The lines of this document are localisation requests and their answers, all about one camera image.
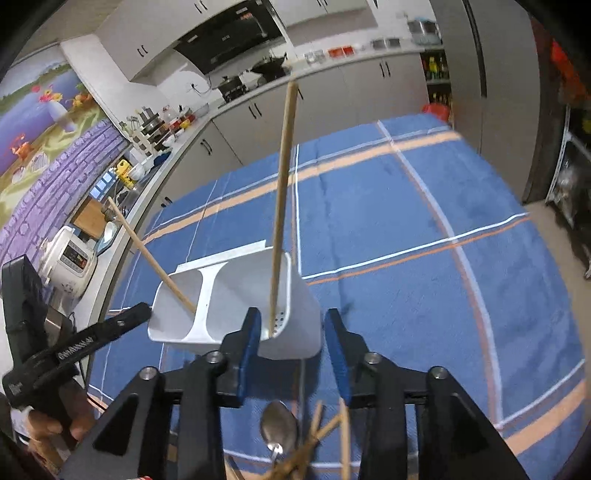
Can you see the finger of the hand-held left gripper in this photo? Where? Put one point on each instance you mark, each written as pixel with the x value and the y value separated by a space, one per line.
pixel 131 317

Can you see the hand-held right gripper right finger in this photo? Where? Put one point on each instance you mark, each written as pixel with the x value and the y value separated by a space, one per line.
pixel 336 360

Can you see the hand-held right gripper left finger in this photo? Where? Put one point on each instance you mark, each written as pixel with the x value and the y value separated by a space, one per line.
pixel 247 355

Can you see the white utensil holder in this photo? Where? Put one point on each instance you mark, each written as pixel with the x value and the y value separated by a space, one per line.
pixel 300 323

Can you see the person's left hand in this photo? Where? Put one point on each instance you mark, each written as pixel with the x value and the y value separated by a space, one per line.
pixel 78 415

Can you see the white rice cooker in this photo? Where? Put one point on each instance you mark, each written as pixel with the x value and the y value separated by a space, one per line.
pixel 69 263

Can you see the metal spoon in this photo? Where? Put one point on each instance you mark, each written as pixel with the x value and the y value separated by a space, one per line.
pixel 277 424

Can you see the wooden cutting board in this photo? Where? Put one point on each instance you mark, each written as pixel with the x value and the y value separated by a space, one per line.
pixel 90 214

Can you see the blue plaid tablecloth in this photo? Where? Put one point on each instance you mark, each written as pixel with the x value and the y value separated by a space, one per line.
pixel 392 230

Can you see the yellow bottle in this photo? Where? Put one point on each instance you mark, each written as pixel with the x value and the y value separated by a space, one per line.
pixel 123 170

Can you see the white knife rack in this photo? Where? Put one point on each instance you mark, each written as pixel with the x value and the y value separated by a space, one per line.
pixel 150 129

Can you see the black cooking pot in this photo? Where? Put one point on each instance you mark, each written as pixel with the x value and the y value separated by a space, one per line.
pixel 231 86

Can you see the grey lower cabinets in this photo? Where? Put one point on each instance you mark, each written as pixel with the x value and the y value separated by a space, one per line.
pixel 323 101

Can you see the grey cabinets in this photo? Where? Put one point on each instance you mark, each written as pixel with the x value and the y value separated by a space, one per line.
pixel 152 32
pixel 323 101

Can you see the red trash bin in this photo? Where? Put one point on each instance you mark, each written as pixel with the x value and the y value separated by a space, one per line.
pixel 436 110

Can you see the grey upper cabinets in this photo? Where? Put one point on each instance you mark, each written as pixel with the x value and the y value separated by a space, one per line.
pixel 152 32

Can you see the black wok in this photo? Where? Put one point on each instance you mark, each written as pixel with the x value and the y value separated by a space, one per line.
pixel 272 65

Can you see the black range hood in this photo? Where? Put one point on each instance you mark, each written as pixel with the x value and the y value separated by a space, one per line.
pixel 226 37

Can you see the white metal shelf rack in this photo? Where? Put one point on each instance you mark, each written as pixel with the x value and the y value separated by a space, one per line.
pixel 561 152

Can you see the row of dark bottles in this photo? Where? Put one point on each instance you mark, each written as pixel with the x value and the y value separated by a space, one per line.
pixel 436 67

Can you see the grey refrigerator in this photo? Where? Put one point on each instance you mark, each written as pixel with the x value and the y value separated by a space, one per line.
pixel 498 92

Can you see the shallow metal pot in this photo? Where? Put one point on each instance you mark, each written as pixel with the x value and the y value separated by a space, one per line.
pixel 385 44

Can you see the metal steamer pot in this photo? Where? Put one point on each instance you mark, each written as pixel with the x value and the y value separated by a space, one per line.
pixel 425 30

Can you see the red hanging bag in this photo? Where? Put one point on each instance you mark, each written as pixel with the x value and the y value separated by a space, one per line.
pixel 563 64

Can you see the landscape wall poster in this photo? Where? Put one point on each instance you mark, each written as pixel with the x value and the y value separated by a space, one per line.
pixel 37 115

